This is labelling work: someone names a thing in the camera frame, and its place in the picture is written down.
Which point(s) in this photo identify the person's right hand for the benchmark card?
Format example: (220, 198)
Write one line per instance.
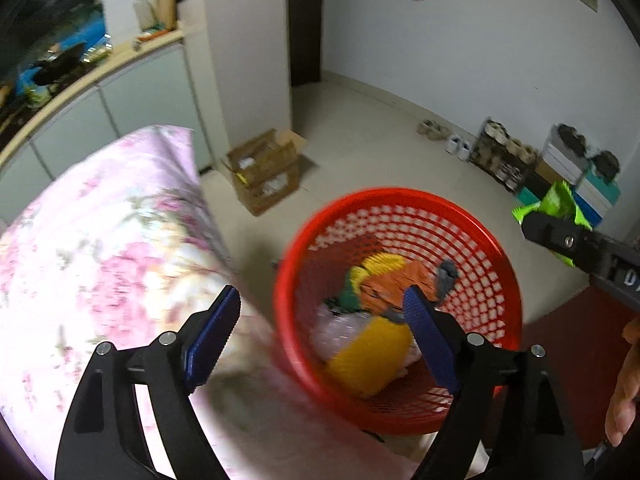
(625, 390)

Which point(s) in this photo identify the pair of dark shoes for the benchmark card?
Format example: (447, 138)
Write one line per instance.
(605, 166)
(573, 139)

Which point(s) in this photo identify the stack of shoe boxes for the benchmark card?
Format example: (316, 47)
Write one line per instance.
(560, 165)

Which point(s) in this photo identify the black wok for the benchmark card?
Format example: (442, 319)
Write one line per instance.
(60, 62)

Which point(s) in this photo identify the clear plastic bottle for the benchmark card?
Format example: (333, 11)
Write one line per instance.
(144, 12)

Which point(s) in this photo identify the yellow foam net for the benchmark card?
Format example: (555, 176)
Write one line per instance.
(382, 262)
(372, 360)

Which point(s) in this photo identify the grey kitchen cabinets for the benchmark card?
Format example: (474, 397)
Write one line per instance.
(145, 95)

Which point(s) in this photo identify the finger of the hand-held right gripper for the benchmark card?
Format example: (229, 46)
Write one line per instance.
(565, 242)

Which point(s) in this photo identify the beige kitchen countertop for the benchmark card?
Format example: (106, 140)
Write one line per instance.
(125, 57)

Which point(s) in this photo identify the cardboard box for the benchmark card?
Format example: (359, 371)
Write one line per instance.
(260, 170)

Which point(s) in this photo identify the green snack packet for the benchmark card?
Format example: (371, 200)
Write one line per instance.
(557, 202)

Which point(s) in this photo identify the red plastic mesh basket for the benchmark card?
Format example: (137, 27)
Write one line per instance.
(490, 285)

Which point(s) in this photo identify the pink floral blanket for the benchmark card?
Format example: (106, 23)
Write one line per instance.
(100, 260)

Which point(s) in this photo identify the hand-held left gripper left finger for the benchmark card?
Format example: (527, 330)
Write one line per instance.
(212, 340)

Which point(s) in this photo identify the clear plastic bag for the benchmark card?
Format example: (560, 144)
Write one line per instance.
(335, 335)

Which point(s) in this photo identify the black shoe rack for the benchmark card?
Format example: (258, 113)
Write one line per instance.
(505, 155)

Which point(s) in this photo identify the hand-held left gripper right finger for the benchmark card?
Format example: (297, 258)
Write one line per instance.
(432, 345)

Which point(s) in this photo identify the orange tray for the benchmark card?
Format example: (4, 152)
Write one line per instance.
(152, 34)

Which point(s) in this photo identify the pair of grey slippers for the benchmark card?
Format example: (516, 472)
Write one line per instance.
(432, 129)

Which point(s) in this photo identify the black range hood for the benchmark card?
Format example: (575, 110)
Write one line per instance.
(40, 0)

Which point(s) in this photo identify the pair of white shoes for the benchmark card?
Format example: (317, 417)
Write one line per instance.
(458, 146)

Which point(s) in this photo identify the brown paper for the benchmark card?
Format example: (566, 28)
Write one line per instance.
(395, 287)

